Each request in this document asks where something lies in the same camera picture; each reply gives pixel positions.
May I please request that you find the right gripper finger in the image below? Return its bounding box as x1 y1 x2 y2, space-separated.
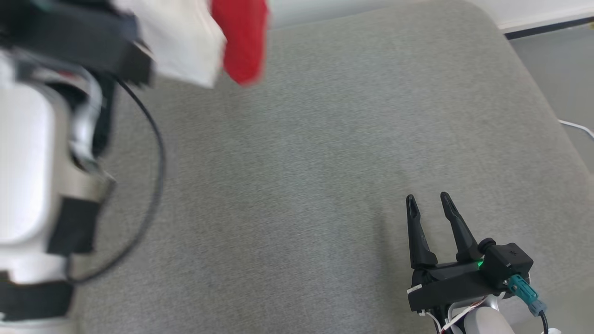
440 192 484 263
406 194 438 269

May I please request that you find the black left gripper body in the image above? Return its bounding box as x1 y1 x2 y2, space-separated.
0 0 155 87

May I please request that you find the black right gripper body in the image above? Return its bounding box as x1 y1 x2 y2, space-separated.
407 259 506 312

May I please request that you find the red basketball jersey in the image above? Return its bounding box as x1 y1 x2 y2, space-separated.
115 0 271 89

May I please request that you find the teal right camera connector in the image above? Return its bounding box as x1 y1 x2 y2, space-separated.
507 274 548 317

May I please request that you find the white cable on floor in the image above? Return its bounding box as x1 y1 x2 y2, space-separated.
558 119 594 141

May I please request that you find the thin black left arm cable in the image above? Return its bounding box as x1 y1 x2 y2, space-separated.
70 78 166 284

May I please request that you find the dark wall baseboard strip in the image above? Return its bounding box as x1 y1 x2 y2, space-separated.
504 16 594 40

